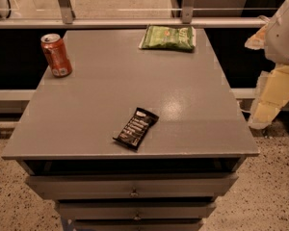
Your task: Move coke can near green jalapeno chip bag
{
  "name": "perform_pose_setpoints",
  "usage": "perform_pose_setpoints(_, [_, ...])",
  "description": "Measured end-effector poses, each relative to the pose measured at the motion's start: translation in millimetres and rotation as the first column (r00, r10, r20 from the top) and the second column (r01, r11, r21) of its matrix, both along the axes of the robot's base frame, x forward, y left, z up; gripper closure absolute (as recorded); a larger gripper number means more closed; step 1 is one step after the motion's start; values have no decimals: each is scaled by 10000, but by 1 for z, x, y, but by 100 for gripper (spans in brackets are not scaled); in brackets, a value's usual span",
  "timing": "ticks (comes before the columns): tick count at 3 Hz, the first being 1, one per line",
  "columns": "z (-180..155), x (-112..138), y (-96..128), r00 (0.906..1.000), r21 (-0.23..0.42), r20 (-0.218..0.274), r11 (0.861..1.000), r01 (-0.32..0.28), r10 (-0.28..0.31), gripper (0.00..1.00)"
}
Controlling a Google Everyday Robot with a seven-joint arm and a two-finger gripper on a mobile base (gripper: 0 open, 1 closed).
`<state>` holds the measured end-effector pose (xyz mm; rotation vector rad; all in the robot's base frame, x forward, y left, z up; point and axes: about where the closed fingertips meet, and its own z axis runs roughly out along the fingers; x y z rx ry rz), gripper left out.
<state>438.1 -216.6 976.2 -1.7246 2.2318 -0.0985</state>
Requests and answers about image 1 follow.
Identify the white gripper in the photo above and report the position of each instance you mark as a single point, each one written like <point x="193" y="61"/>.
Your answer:
<point x="283" y="39"/>

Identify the red coke can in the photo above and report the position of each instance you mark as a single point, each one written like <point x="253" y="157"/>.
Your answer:
<point x="55" y="53"/>

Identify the green jalapeno chip bag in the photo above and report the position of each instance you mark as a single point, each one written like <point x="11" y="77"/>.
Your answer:
<point x="168" y="38"/>

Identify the top grey drawer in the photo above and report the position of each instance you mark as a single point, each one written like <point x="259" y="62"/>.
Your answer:
<point x="131" y="186"/>

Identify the grey drawer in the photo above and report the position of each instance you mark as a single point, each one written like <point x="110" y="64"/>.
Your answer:
<point x="142" y="225"/>
<point x="131" y="186"/>
<point x="136" y="210"/>

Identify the black snack bar wrapper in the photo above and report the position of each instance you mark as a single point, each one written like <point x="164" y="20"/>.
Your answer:
<point x="136" y="128"/>

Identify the grey drawer cabinet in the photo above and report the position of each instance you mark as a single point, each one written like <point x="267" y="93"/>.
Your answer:
<point x="69" y="125"/>

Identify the bottom grey drawer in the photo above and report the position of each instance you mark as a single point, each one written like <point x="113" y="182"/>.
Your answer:
<point x="142" y="225"/>

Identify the middle grey drawer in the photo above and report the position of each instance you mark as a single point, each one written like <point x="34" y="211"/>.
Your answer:
<point x="136" y="210"/>

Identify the metal railing frame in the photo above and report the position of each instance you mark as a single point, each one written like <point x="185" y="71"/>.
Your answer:
<point x="89" y="14"/>

